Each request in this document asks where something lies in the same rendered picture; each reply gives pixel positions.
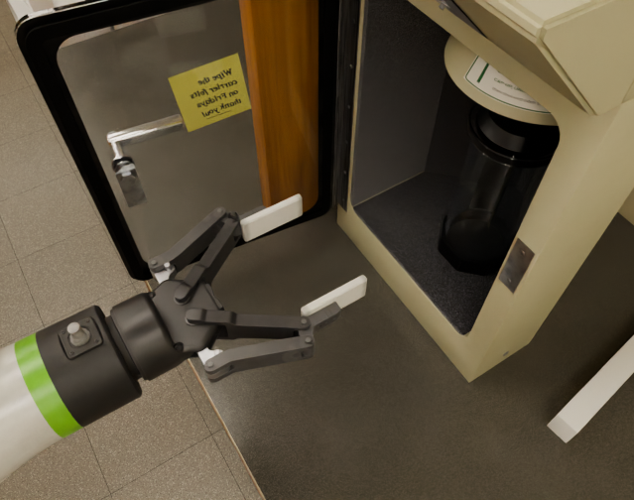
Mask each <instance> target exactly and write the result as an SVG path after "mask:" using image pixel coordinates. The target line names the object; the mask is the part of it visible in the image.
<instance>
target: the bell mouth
mask: <svg viewBox="0 0 634 500"><path fill-rule="evenodd" d="M444 63H445V67H446V69H447V72H448V73H449V75H450V77H451V79H452V80H453V81H454V83H455V84H456V85H457V86H458V87H459V88H460V89H461V90H462V91H463V92H464V93H465V94H466V95H467V96H469V97H470V98H471V99H472V100H474V101H475V102H477V103H478V104H480V105H482V106H483V107H485V108H487V109H489V110H491V111H493V112H495V113H498V114H500V115H503V116H505V117H509V118H512V119H515V120H519V121H523V122H527V123H533V124H540V125H553V126H559V125H558V123H557V120H556V119H555V117H554V116H553V114H552V113H551V112H550V111H549V110H548V109H546V108H545V107H544V106H542V105H541V104H540V103H539V102H537V101H536V100H535V99H533V98H532V97H531V96H530V95H528V94H527V93H526V92H525V91H523V90H522V89H521V88H519V87H518V86H517V85H516V84H514V83H513V82H512V81H510V80H509V79H508V78H507V77H505V76H504V75H503V74H501V73H500V72H499V71H498V70H496V69H495V68H494V67H493V66H491V65H490V64H489V63H487V62H486V61H485V60H483V59H482V58H481V57H479V56H478V55H477V54H476V53H474V52H473V51H472V50H471V49H469V48H468V47H467V46H465V45H464V44H463V43H462V42H460V41H459V40H458V39H456V38H455V37H454V36H453V35H450V37H449V38H448V40H447V42H446V45H445V48H444Z"/></svg>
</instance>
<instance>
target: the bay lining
mask: <svg viewBox="0 0 634 500"><path fill-rule="evenodd" d="M449 37H450V33H449V32H447V31H446V30H445V29H444V28H442V27H441V26H440V25H439V24H437V23H436V22H435V21H433V20H432V19H431V18H430V17H428V16H427V15H426V14H424V13H423V12H422V11H421V10H419V9H418V8H417V7H416V6H414V5H413V4H412V3H410V2H409V1H408V0H365V3H364V17H363V31H362V44H361V58H360V72H359V84H358V98H357V112H356V125H355V139H354V153H353V166H352V180H351V194H350V201H351V205H352V206H354V205H356V204H358V203H360V202H362V201H364V200H366V199H368V198H370V197H372V196H374V195H376V194H378V193H380V192H382V191H384V190H386V189H388V188H391V187H393V186H395V185H397V184H399V183H401V182H403V181H405V180H407V179H409V178H411V177H413V176H415V175H417V174H419V173H421V172H423V171H425V172H430V173H437V174H443V175H449V176H455V177H459V174H460V171H461V167H462V164H463V160H464V157H465V154H466V150H467V147H468V143H469V140H470V139H469V136H468V133H467V120H468V116H469V113H470V110H471V108H472V106H473V105H474V104H475V103H476V102H475V101H474V100H472V99H471V98H470V97H469V96H467V95H466V94H465V93H464V92H463V91H462V90H461V89H460V88H459V87H458V86H457V85H456V84H455V83H454V81H453V80H452V79H451V77H450V75H449V73H448V72H447V69H446V67H445V63H444V48H445V45H446V42H447V40H448V38H449Z"/></svg>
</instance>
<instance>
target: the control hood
mask: <svg viewBox="0 0 634 500"><path fill-rule="evenodd" d="M453 1H454V3H455V4H456V5H457V6H458V7H459V8H460V9H461V10H462V11H463V12H464V13H465V15H466V16H467V17H468V18H469V19H470V20H471V21H472V22H473V23H474V24H475V25H476V27H477V28H478V29H479V30H480V31H481V32H482V33H483V34H484V35H485V36H486V37H487V38H486V37H485V38H486V39H488V40H489V41H490V42H492V43H493V44H494V45H496V46H497V47H498V48H500V49H501V50H502V51H504V52H505V53H506V54H508V55H509V56H510V57H512V58H513V59H514V60H516V61H517V62H518V63H520V64H521V65H523V66H524V67H525V68H527V69H528V70H529V71H531V72H532V73H533V74H535V75H536V76H537V77H539V78H540V79H541V80H543V81H544V82H545V83H547V84H548V85H549V86H551V87H552V88H553V89H555V90H556V91H557V92H559V93H560V94H561V95H563V96H564V97H565V98H567V99H568V100H569V101H570V102H572V103H573V104H574V105H576V106H577V107H578V108H580V109H581V110H582V111H584V112H585V113H586V114H588V115H589V116H592V115H594V116H595V115H597V116H599V115H601V114H603V113H605V112H607V111H609V110H610V109H612V108H614V107H616V106H618V105H620V104H621V102H622V100H623V98H624V96H625V95H626V93H627V91H628V89H629V87H630V85H631V84H632V82H633V80H634V0H453Z"/></svg>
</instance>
